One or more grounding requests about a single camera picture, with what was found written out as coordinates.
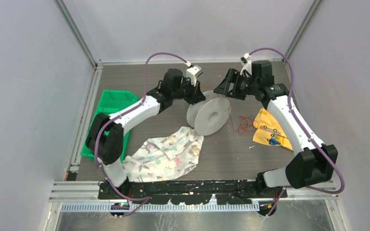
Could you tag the yellow patterned cloth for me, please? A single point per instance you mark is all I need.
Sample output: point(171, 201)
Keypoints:
point(268, 131)

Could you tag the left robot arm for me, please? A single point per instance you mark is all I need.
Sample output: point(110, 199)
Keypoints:
point(105, 136)

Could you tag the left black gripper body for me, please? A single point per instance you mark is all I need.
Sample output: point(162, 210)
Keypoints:
point(187, 92)

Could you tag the aluminium frame rail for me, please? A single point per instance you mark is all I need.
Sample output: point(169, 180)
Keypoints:
point(84, 191)

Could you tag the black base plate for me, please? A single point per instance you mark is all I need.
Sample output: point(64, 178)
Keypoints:
point(195, 192)

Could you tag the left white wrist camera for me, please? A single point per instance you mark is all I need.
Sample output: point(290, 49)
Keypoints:
point(192, 73)

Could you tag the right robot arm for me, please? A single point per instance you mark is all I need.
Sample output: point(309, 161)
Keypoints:
point(313, 159)

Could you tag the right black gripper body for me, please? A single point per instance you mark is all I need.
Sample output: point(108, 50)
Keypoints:
point(243, 85)

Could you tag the grey plastic spool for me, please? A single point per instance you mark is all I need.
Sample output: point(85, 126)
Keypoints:
point(210, 115)

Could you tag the white patterned cloth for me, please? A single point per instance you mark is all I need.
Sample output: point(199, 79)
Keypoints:
point(165, 158)

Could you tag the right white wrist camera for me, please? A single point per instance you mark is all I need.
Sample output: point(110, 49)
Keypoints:
point(246, 61)

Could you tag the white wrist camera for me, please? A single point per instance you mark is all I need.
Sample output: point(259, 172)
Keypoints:
point(192, 73)
point(246, 61)

